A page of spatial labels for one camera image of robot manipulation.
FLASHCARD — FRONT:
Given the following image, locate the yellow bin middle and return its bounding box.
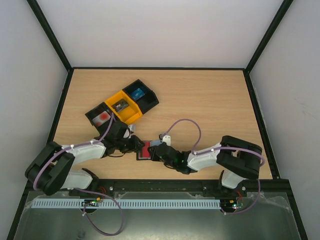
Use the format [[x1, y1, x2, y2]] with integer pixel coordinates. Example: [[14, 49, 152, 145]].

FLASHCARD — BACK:
[[104, 90, 143, 125]]

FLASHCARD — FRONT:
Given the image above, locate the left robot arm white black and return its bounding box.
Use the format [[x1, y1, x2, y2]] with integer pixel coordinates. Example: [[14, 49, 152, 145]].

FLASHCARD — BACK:
[[24, 120, 145, 196]]

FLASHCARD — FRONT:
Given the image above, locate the blue card in bin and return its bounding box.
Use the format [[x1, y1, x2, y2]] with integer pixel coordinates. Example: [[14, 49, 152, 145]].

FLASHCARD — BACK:
[[130, 88, 145, 101]]

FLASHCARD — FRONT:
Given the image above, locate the black leather card holder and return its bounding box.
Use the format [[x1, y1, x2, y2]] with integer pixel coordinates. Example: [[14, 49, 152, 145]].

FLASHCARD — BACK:
[[136, 139, 162, 162]]

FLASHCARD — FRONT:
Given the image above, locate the black card in bin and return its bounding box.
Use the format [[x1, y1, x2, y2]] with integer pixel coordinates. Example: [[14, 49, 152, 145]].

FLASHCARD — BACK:
[[112, 98, 129, 113]]

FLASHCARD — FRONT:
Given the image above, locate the black bin right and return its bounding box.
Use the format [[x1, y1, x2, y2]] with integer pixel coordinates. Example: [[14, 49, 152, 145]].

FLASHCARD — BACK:
[[122, 79, 159, 115]]

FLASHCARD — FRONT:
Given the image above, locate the grey slotted cable duct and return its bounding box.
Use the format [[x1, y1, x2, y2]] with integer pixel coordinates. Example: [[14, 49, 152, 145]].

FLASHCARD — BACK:
[[31, 198, 221, 210]]

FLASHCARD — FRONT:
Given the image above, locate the black bin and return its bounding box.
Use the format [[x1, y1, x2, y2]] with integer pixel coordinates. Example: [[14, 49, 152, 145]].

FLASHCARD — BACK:
[[85, 102, 126, 136], [122, 79, 159, 115]]

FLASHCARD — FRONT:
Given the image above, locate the black bin left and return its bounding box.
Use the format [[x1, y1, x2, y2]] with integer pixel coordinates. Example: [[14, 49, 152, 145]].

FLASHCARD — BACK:
[[85, 102, 126, 136]]

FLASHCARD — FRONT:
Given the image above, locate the black cage frame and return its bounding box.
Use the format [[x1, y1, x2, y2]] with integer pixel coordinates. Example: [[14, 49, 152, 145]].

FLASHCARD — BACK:
[[7, 0, 308, 240]]

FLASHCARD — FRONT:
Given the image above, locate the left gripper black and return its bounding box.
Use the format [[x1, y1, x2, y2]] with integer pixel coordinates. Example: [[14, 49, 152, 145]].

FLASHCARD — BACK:
[[115, 135, 145, 153]]

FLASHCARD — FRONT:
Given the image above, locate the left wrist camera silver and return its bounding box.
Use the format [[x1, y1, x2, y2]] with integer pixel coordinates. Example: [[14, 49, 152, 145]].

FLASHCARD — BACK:
[[123, 124, 136, 139]]

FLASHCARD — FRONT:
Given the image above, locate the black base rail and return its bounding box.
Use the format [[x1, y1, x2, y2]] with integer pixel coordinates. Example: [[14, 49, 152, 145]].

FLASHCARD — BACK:
[[24, 177, 291, 198]]

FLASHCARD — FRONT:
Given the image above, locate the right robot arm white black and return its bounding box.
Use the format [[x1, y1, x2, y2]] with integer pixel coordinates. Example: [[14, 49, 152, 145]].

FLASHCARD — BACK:
[[147, 135, 266, 196]]

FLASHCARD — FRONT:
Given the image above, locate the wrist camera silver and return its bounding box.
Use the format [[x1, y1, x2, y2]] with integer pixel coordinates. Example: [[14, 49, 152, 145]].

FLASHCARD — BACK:
[[159, 134, 171, 146], [123, 124, 136, 139]]

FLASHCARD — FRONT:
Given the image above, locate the red white card in bin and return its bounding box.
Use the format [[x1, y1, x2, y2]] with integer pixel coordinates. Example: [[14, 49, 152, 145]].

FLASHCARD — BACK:
[[92, 111, 111, 127]]

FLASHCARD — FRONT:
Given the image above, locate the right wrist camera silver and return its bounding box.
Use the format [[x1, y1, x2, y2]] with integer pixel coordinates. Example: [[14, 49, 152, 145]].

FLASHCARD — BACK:
[[159, 134, 171, 146]]

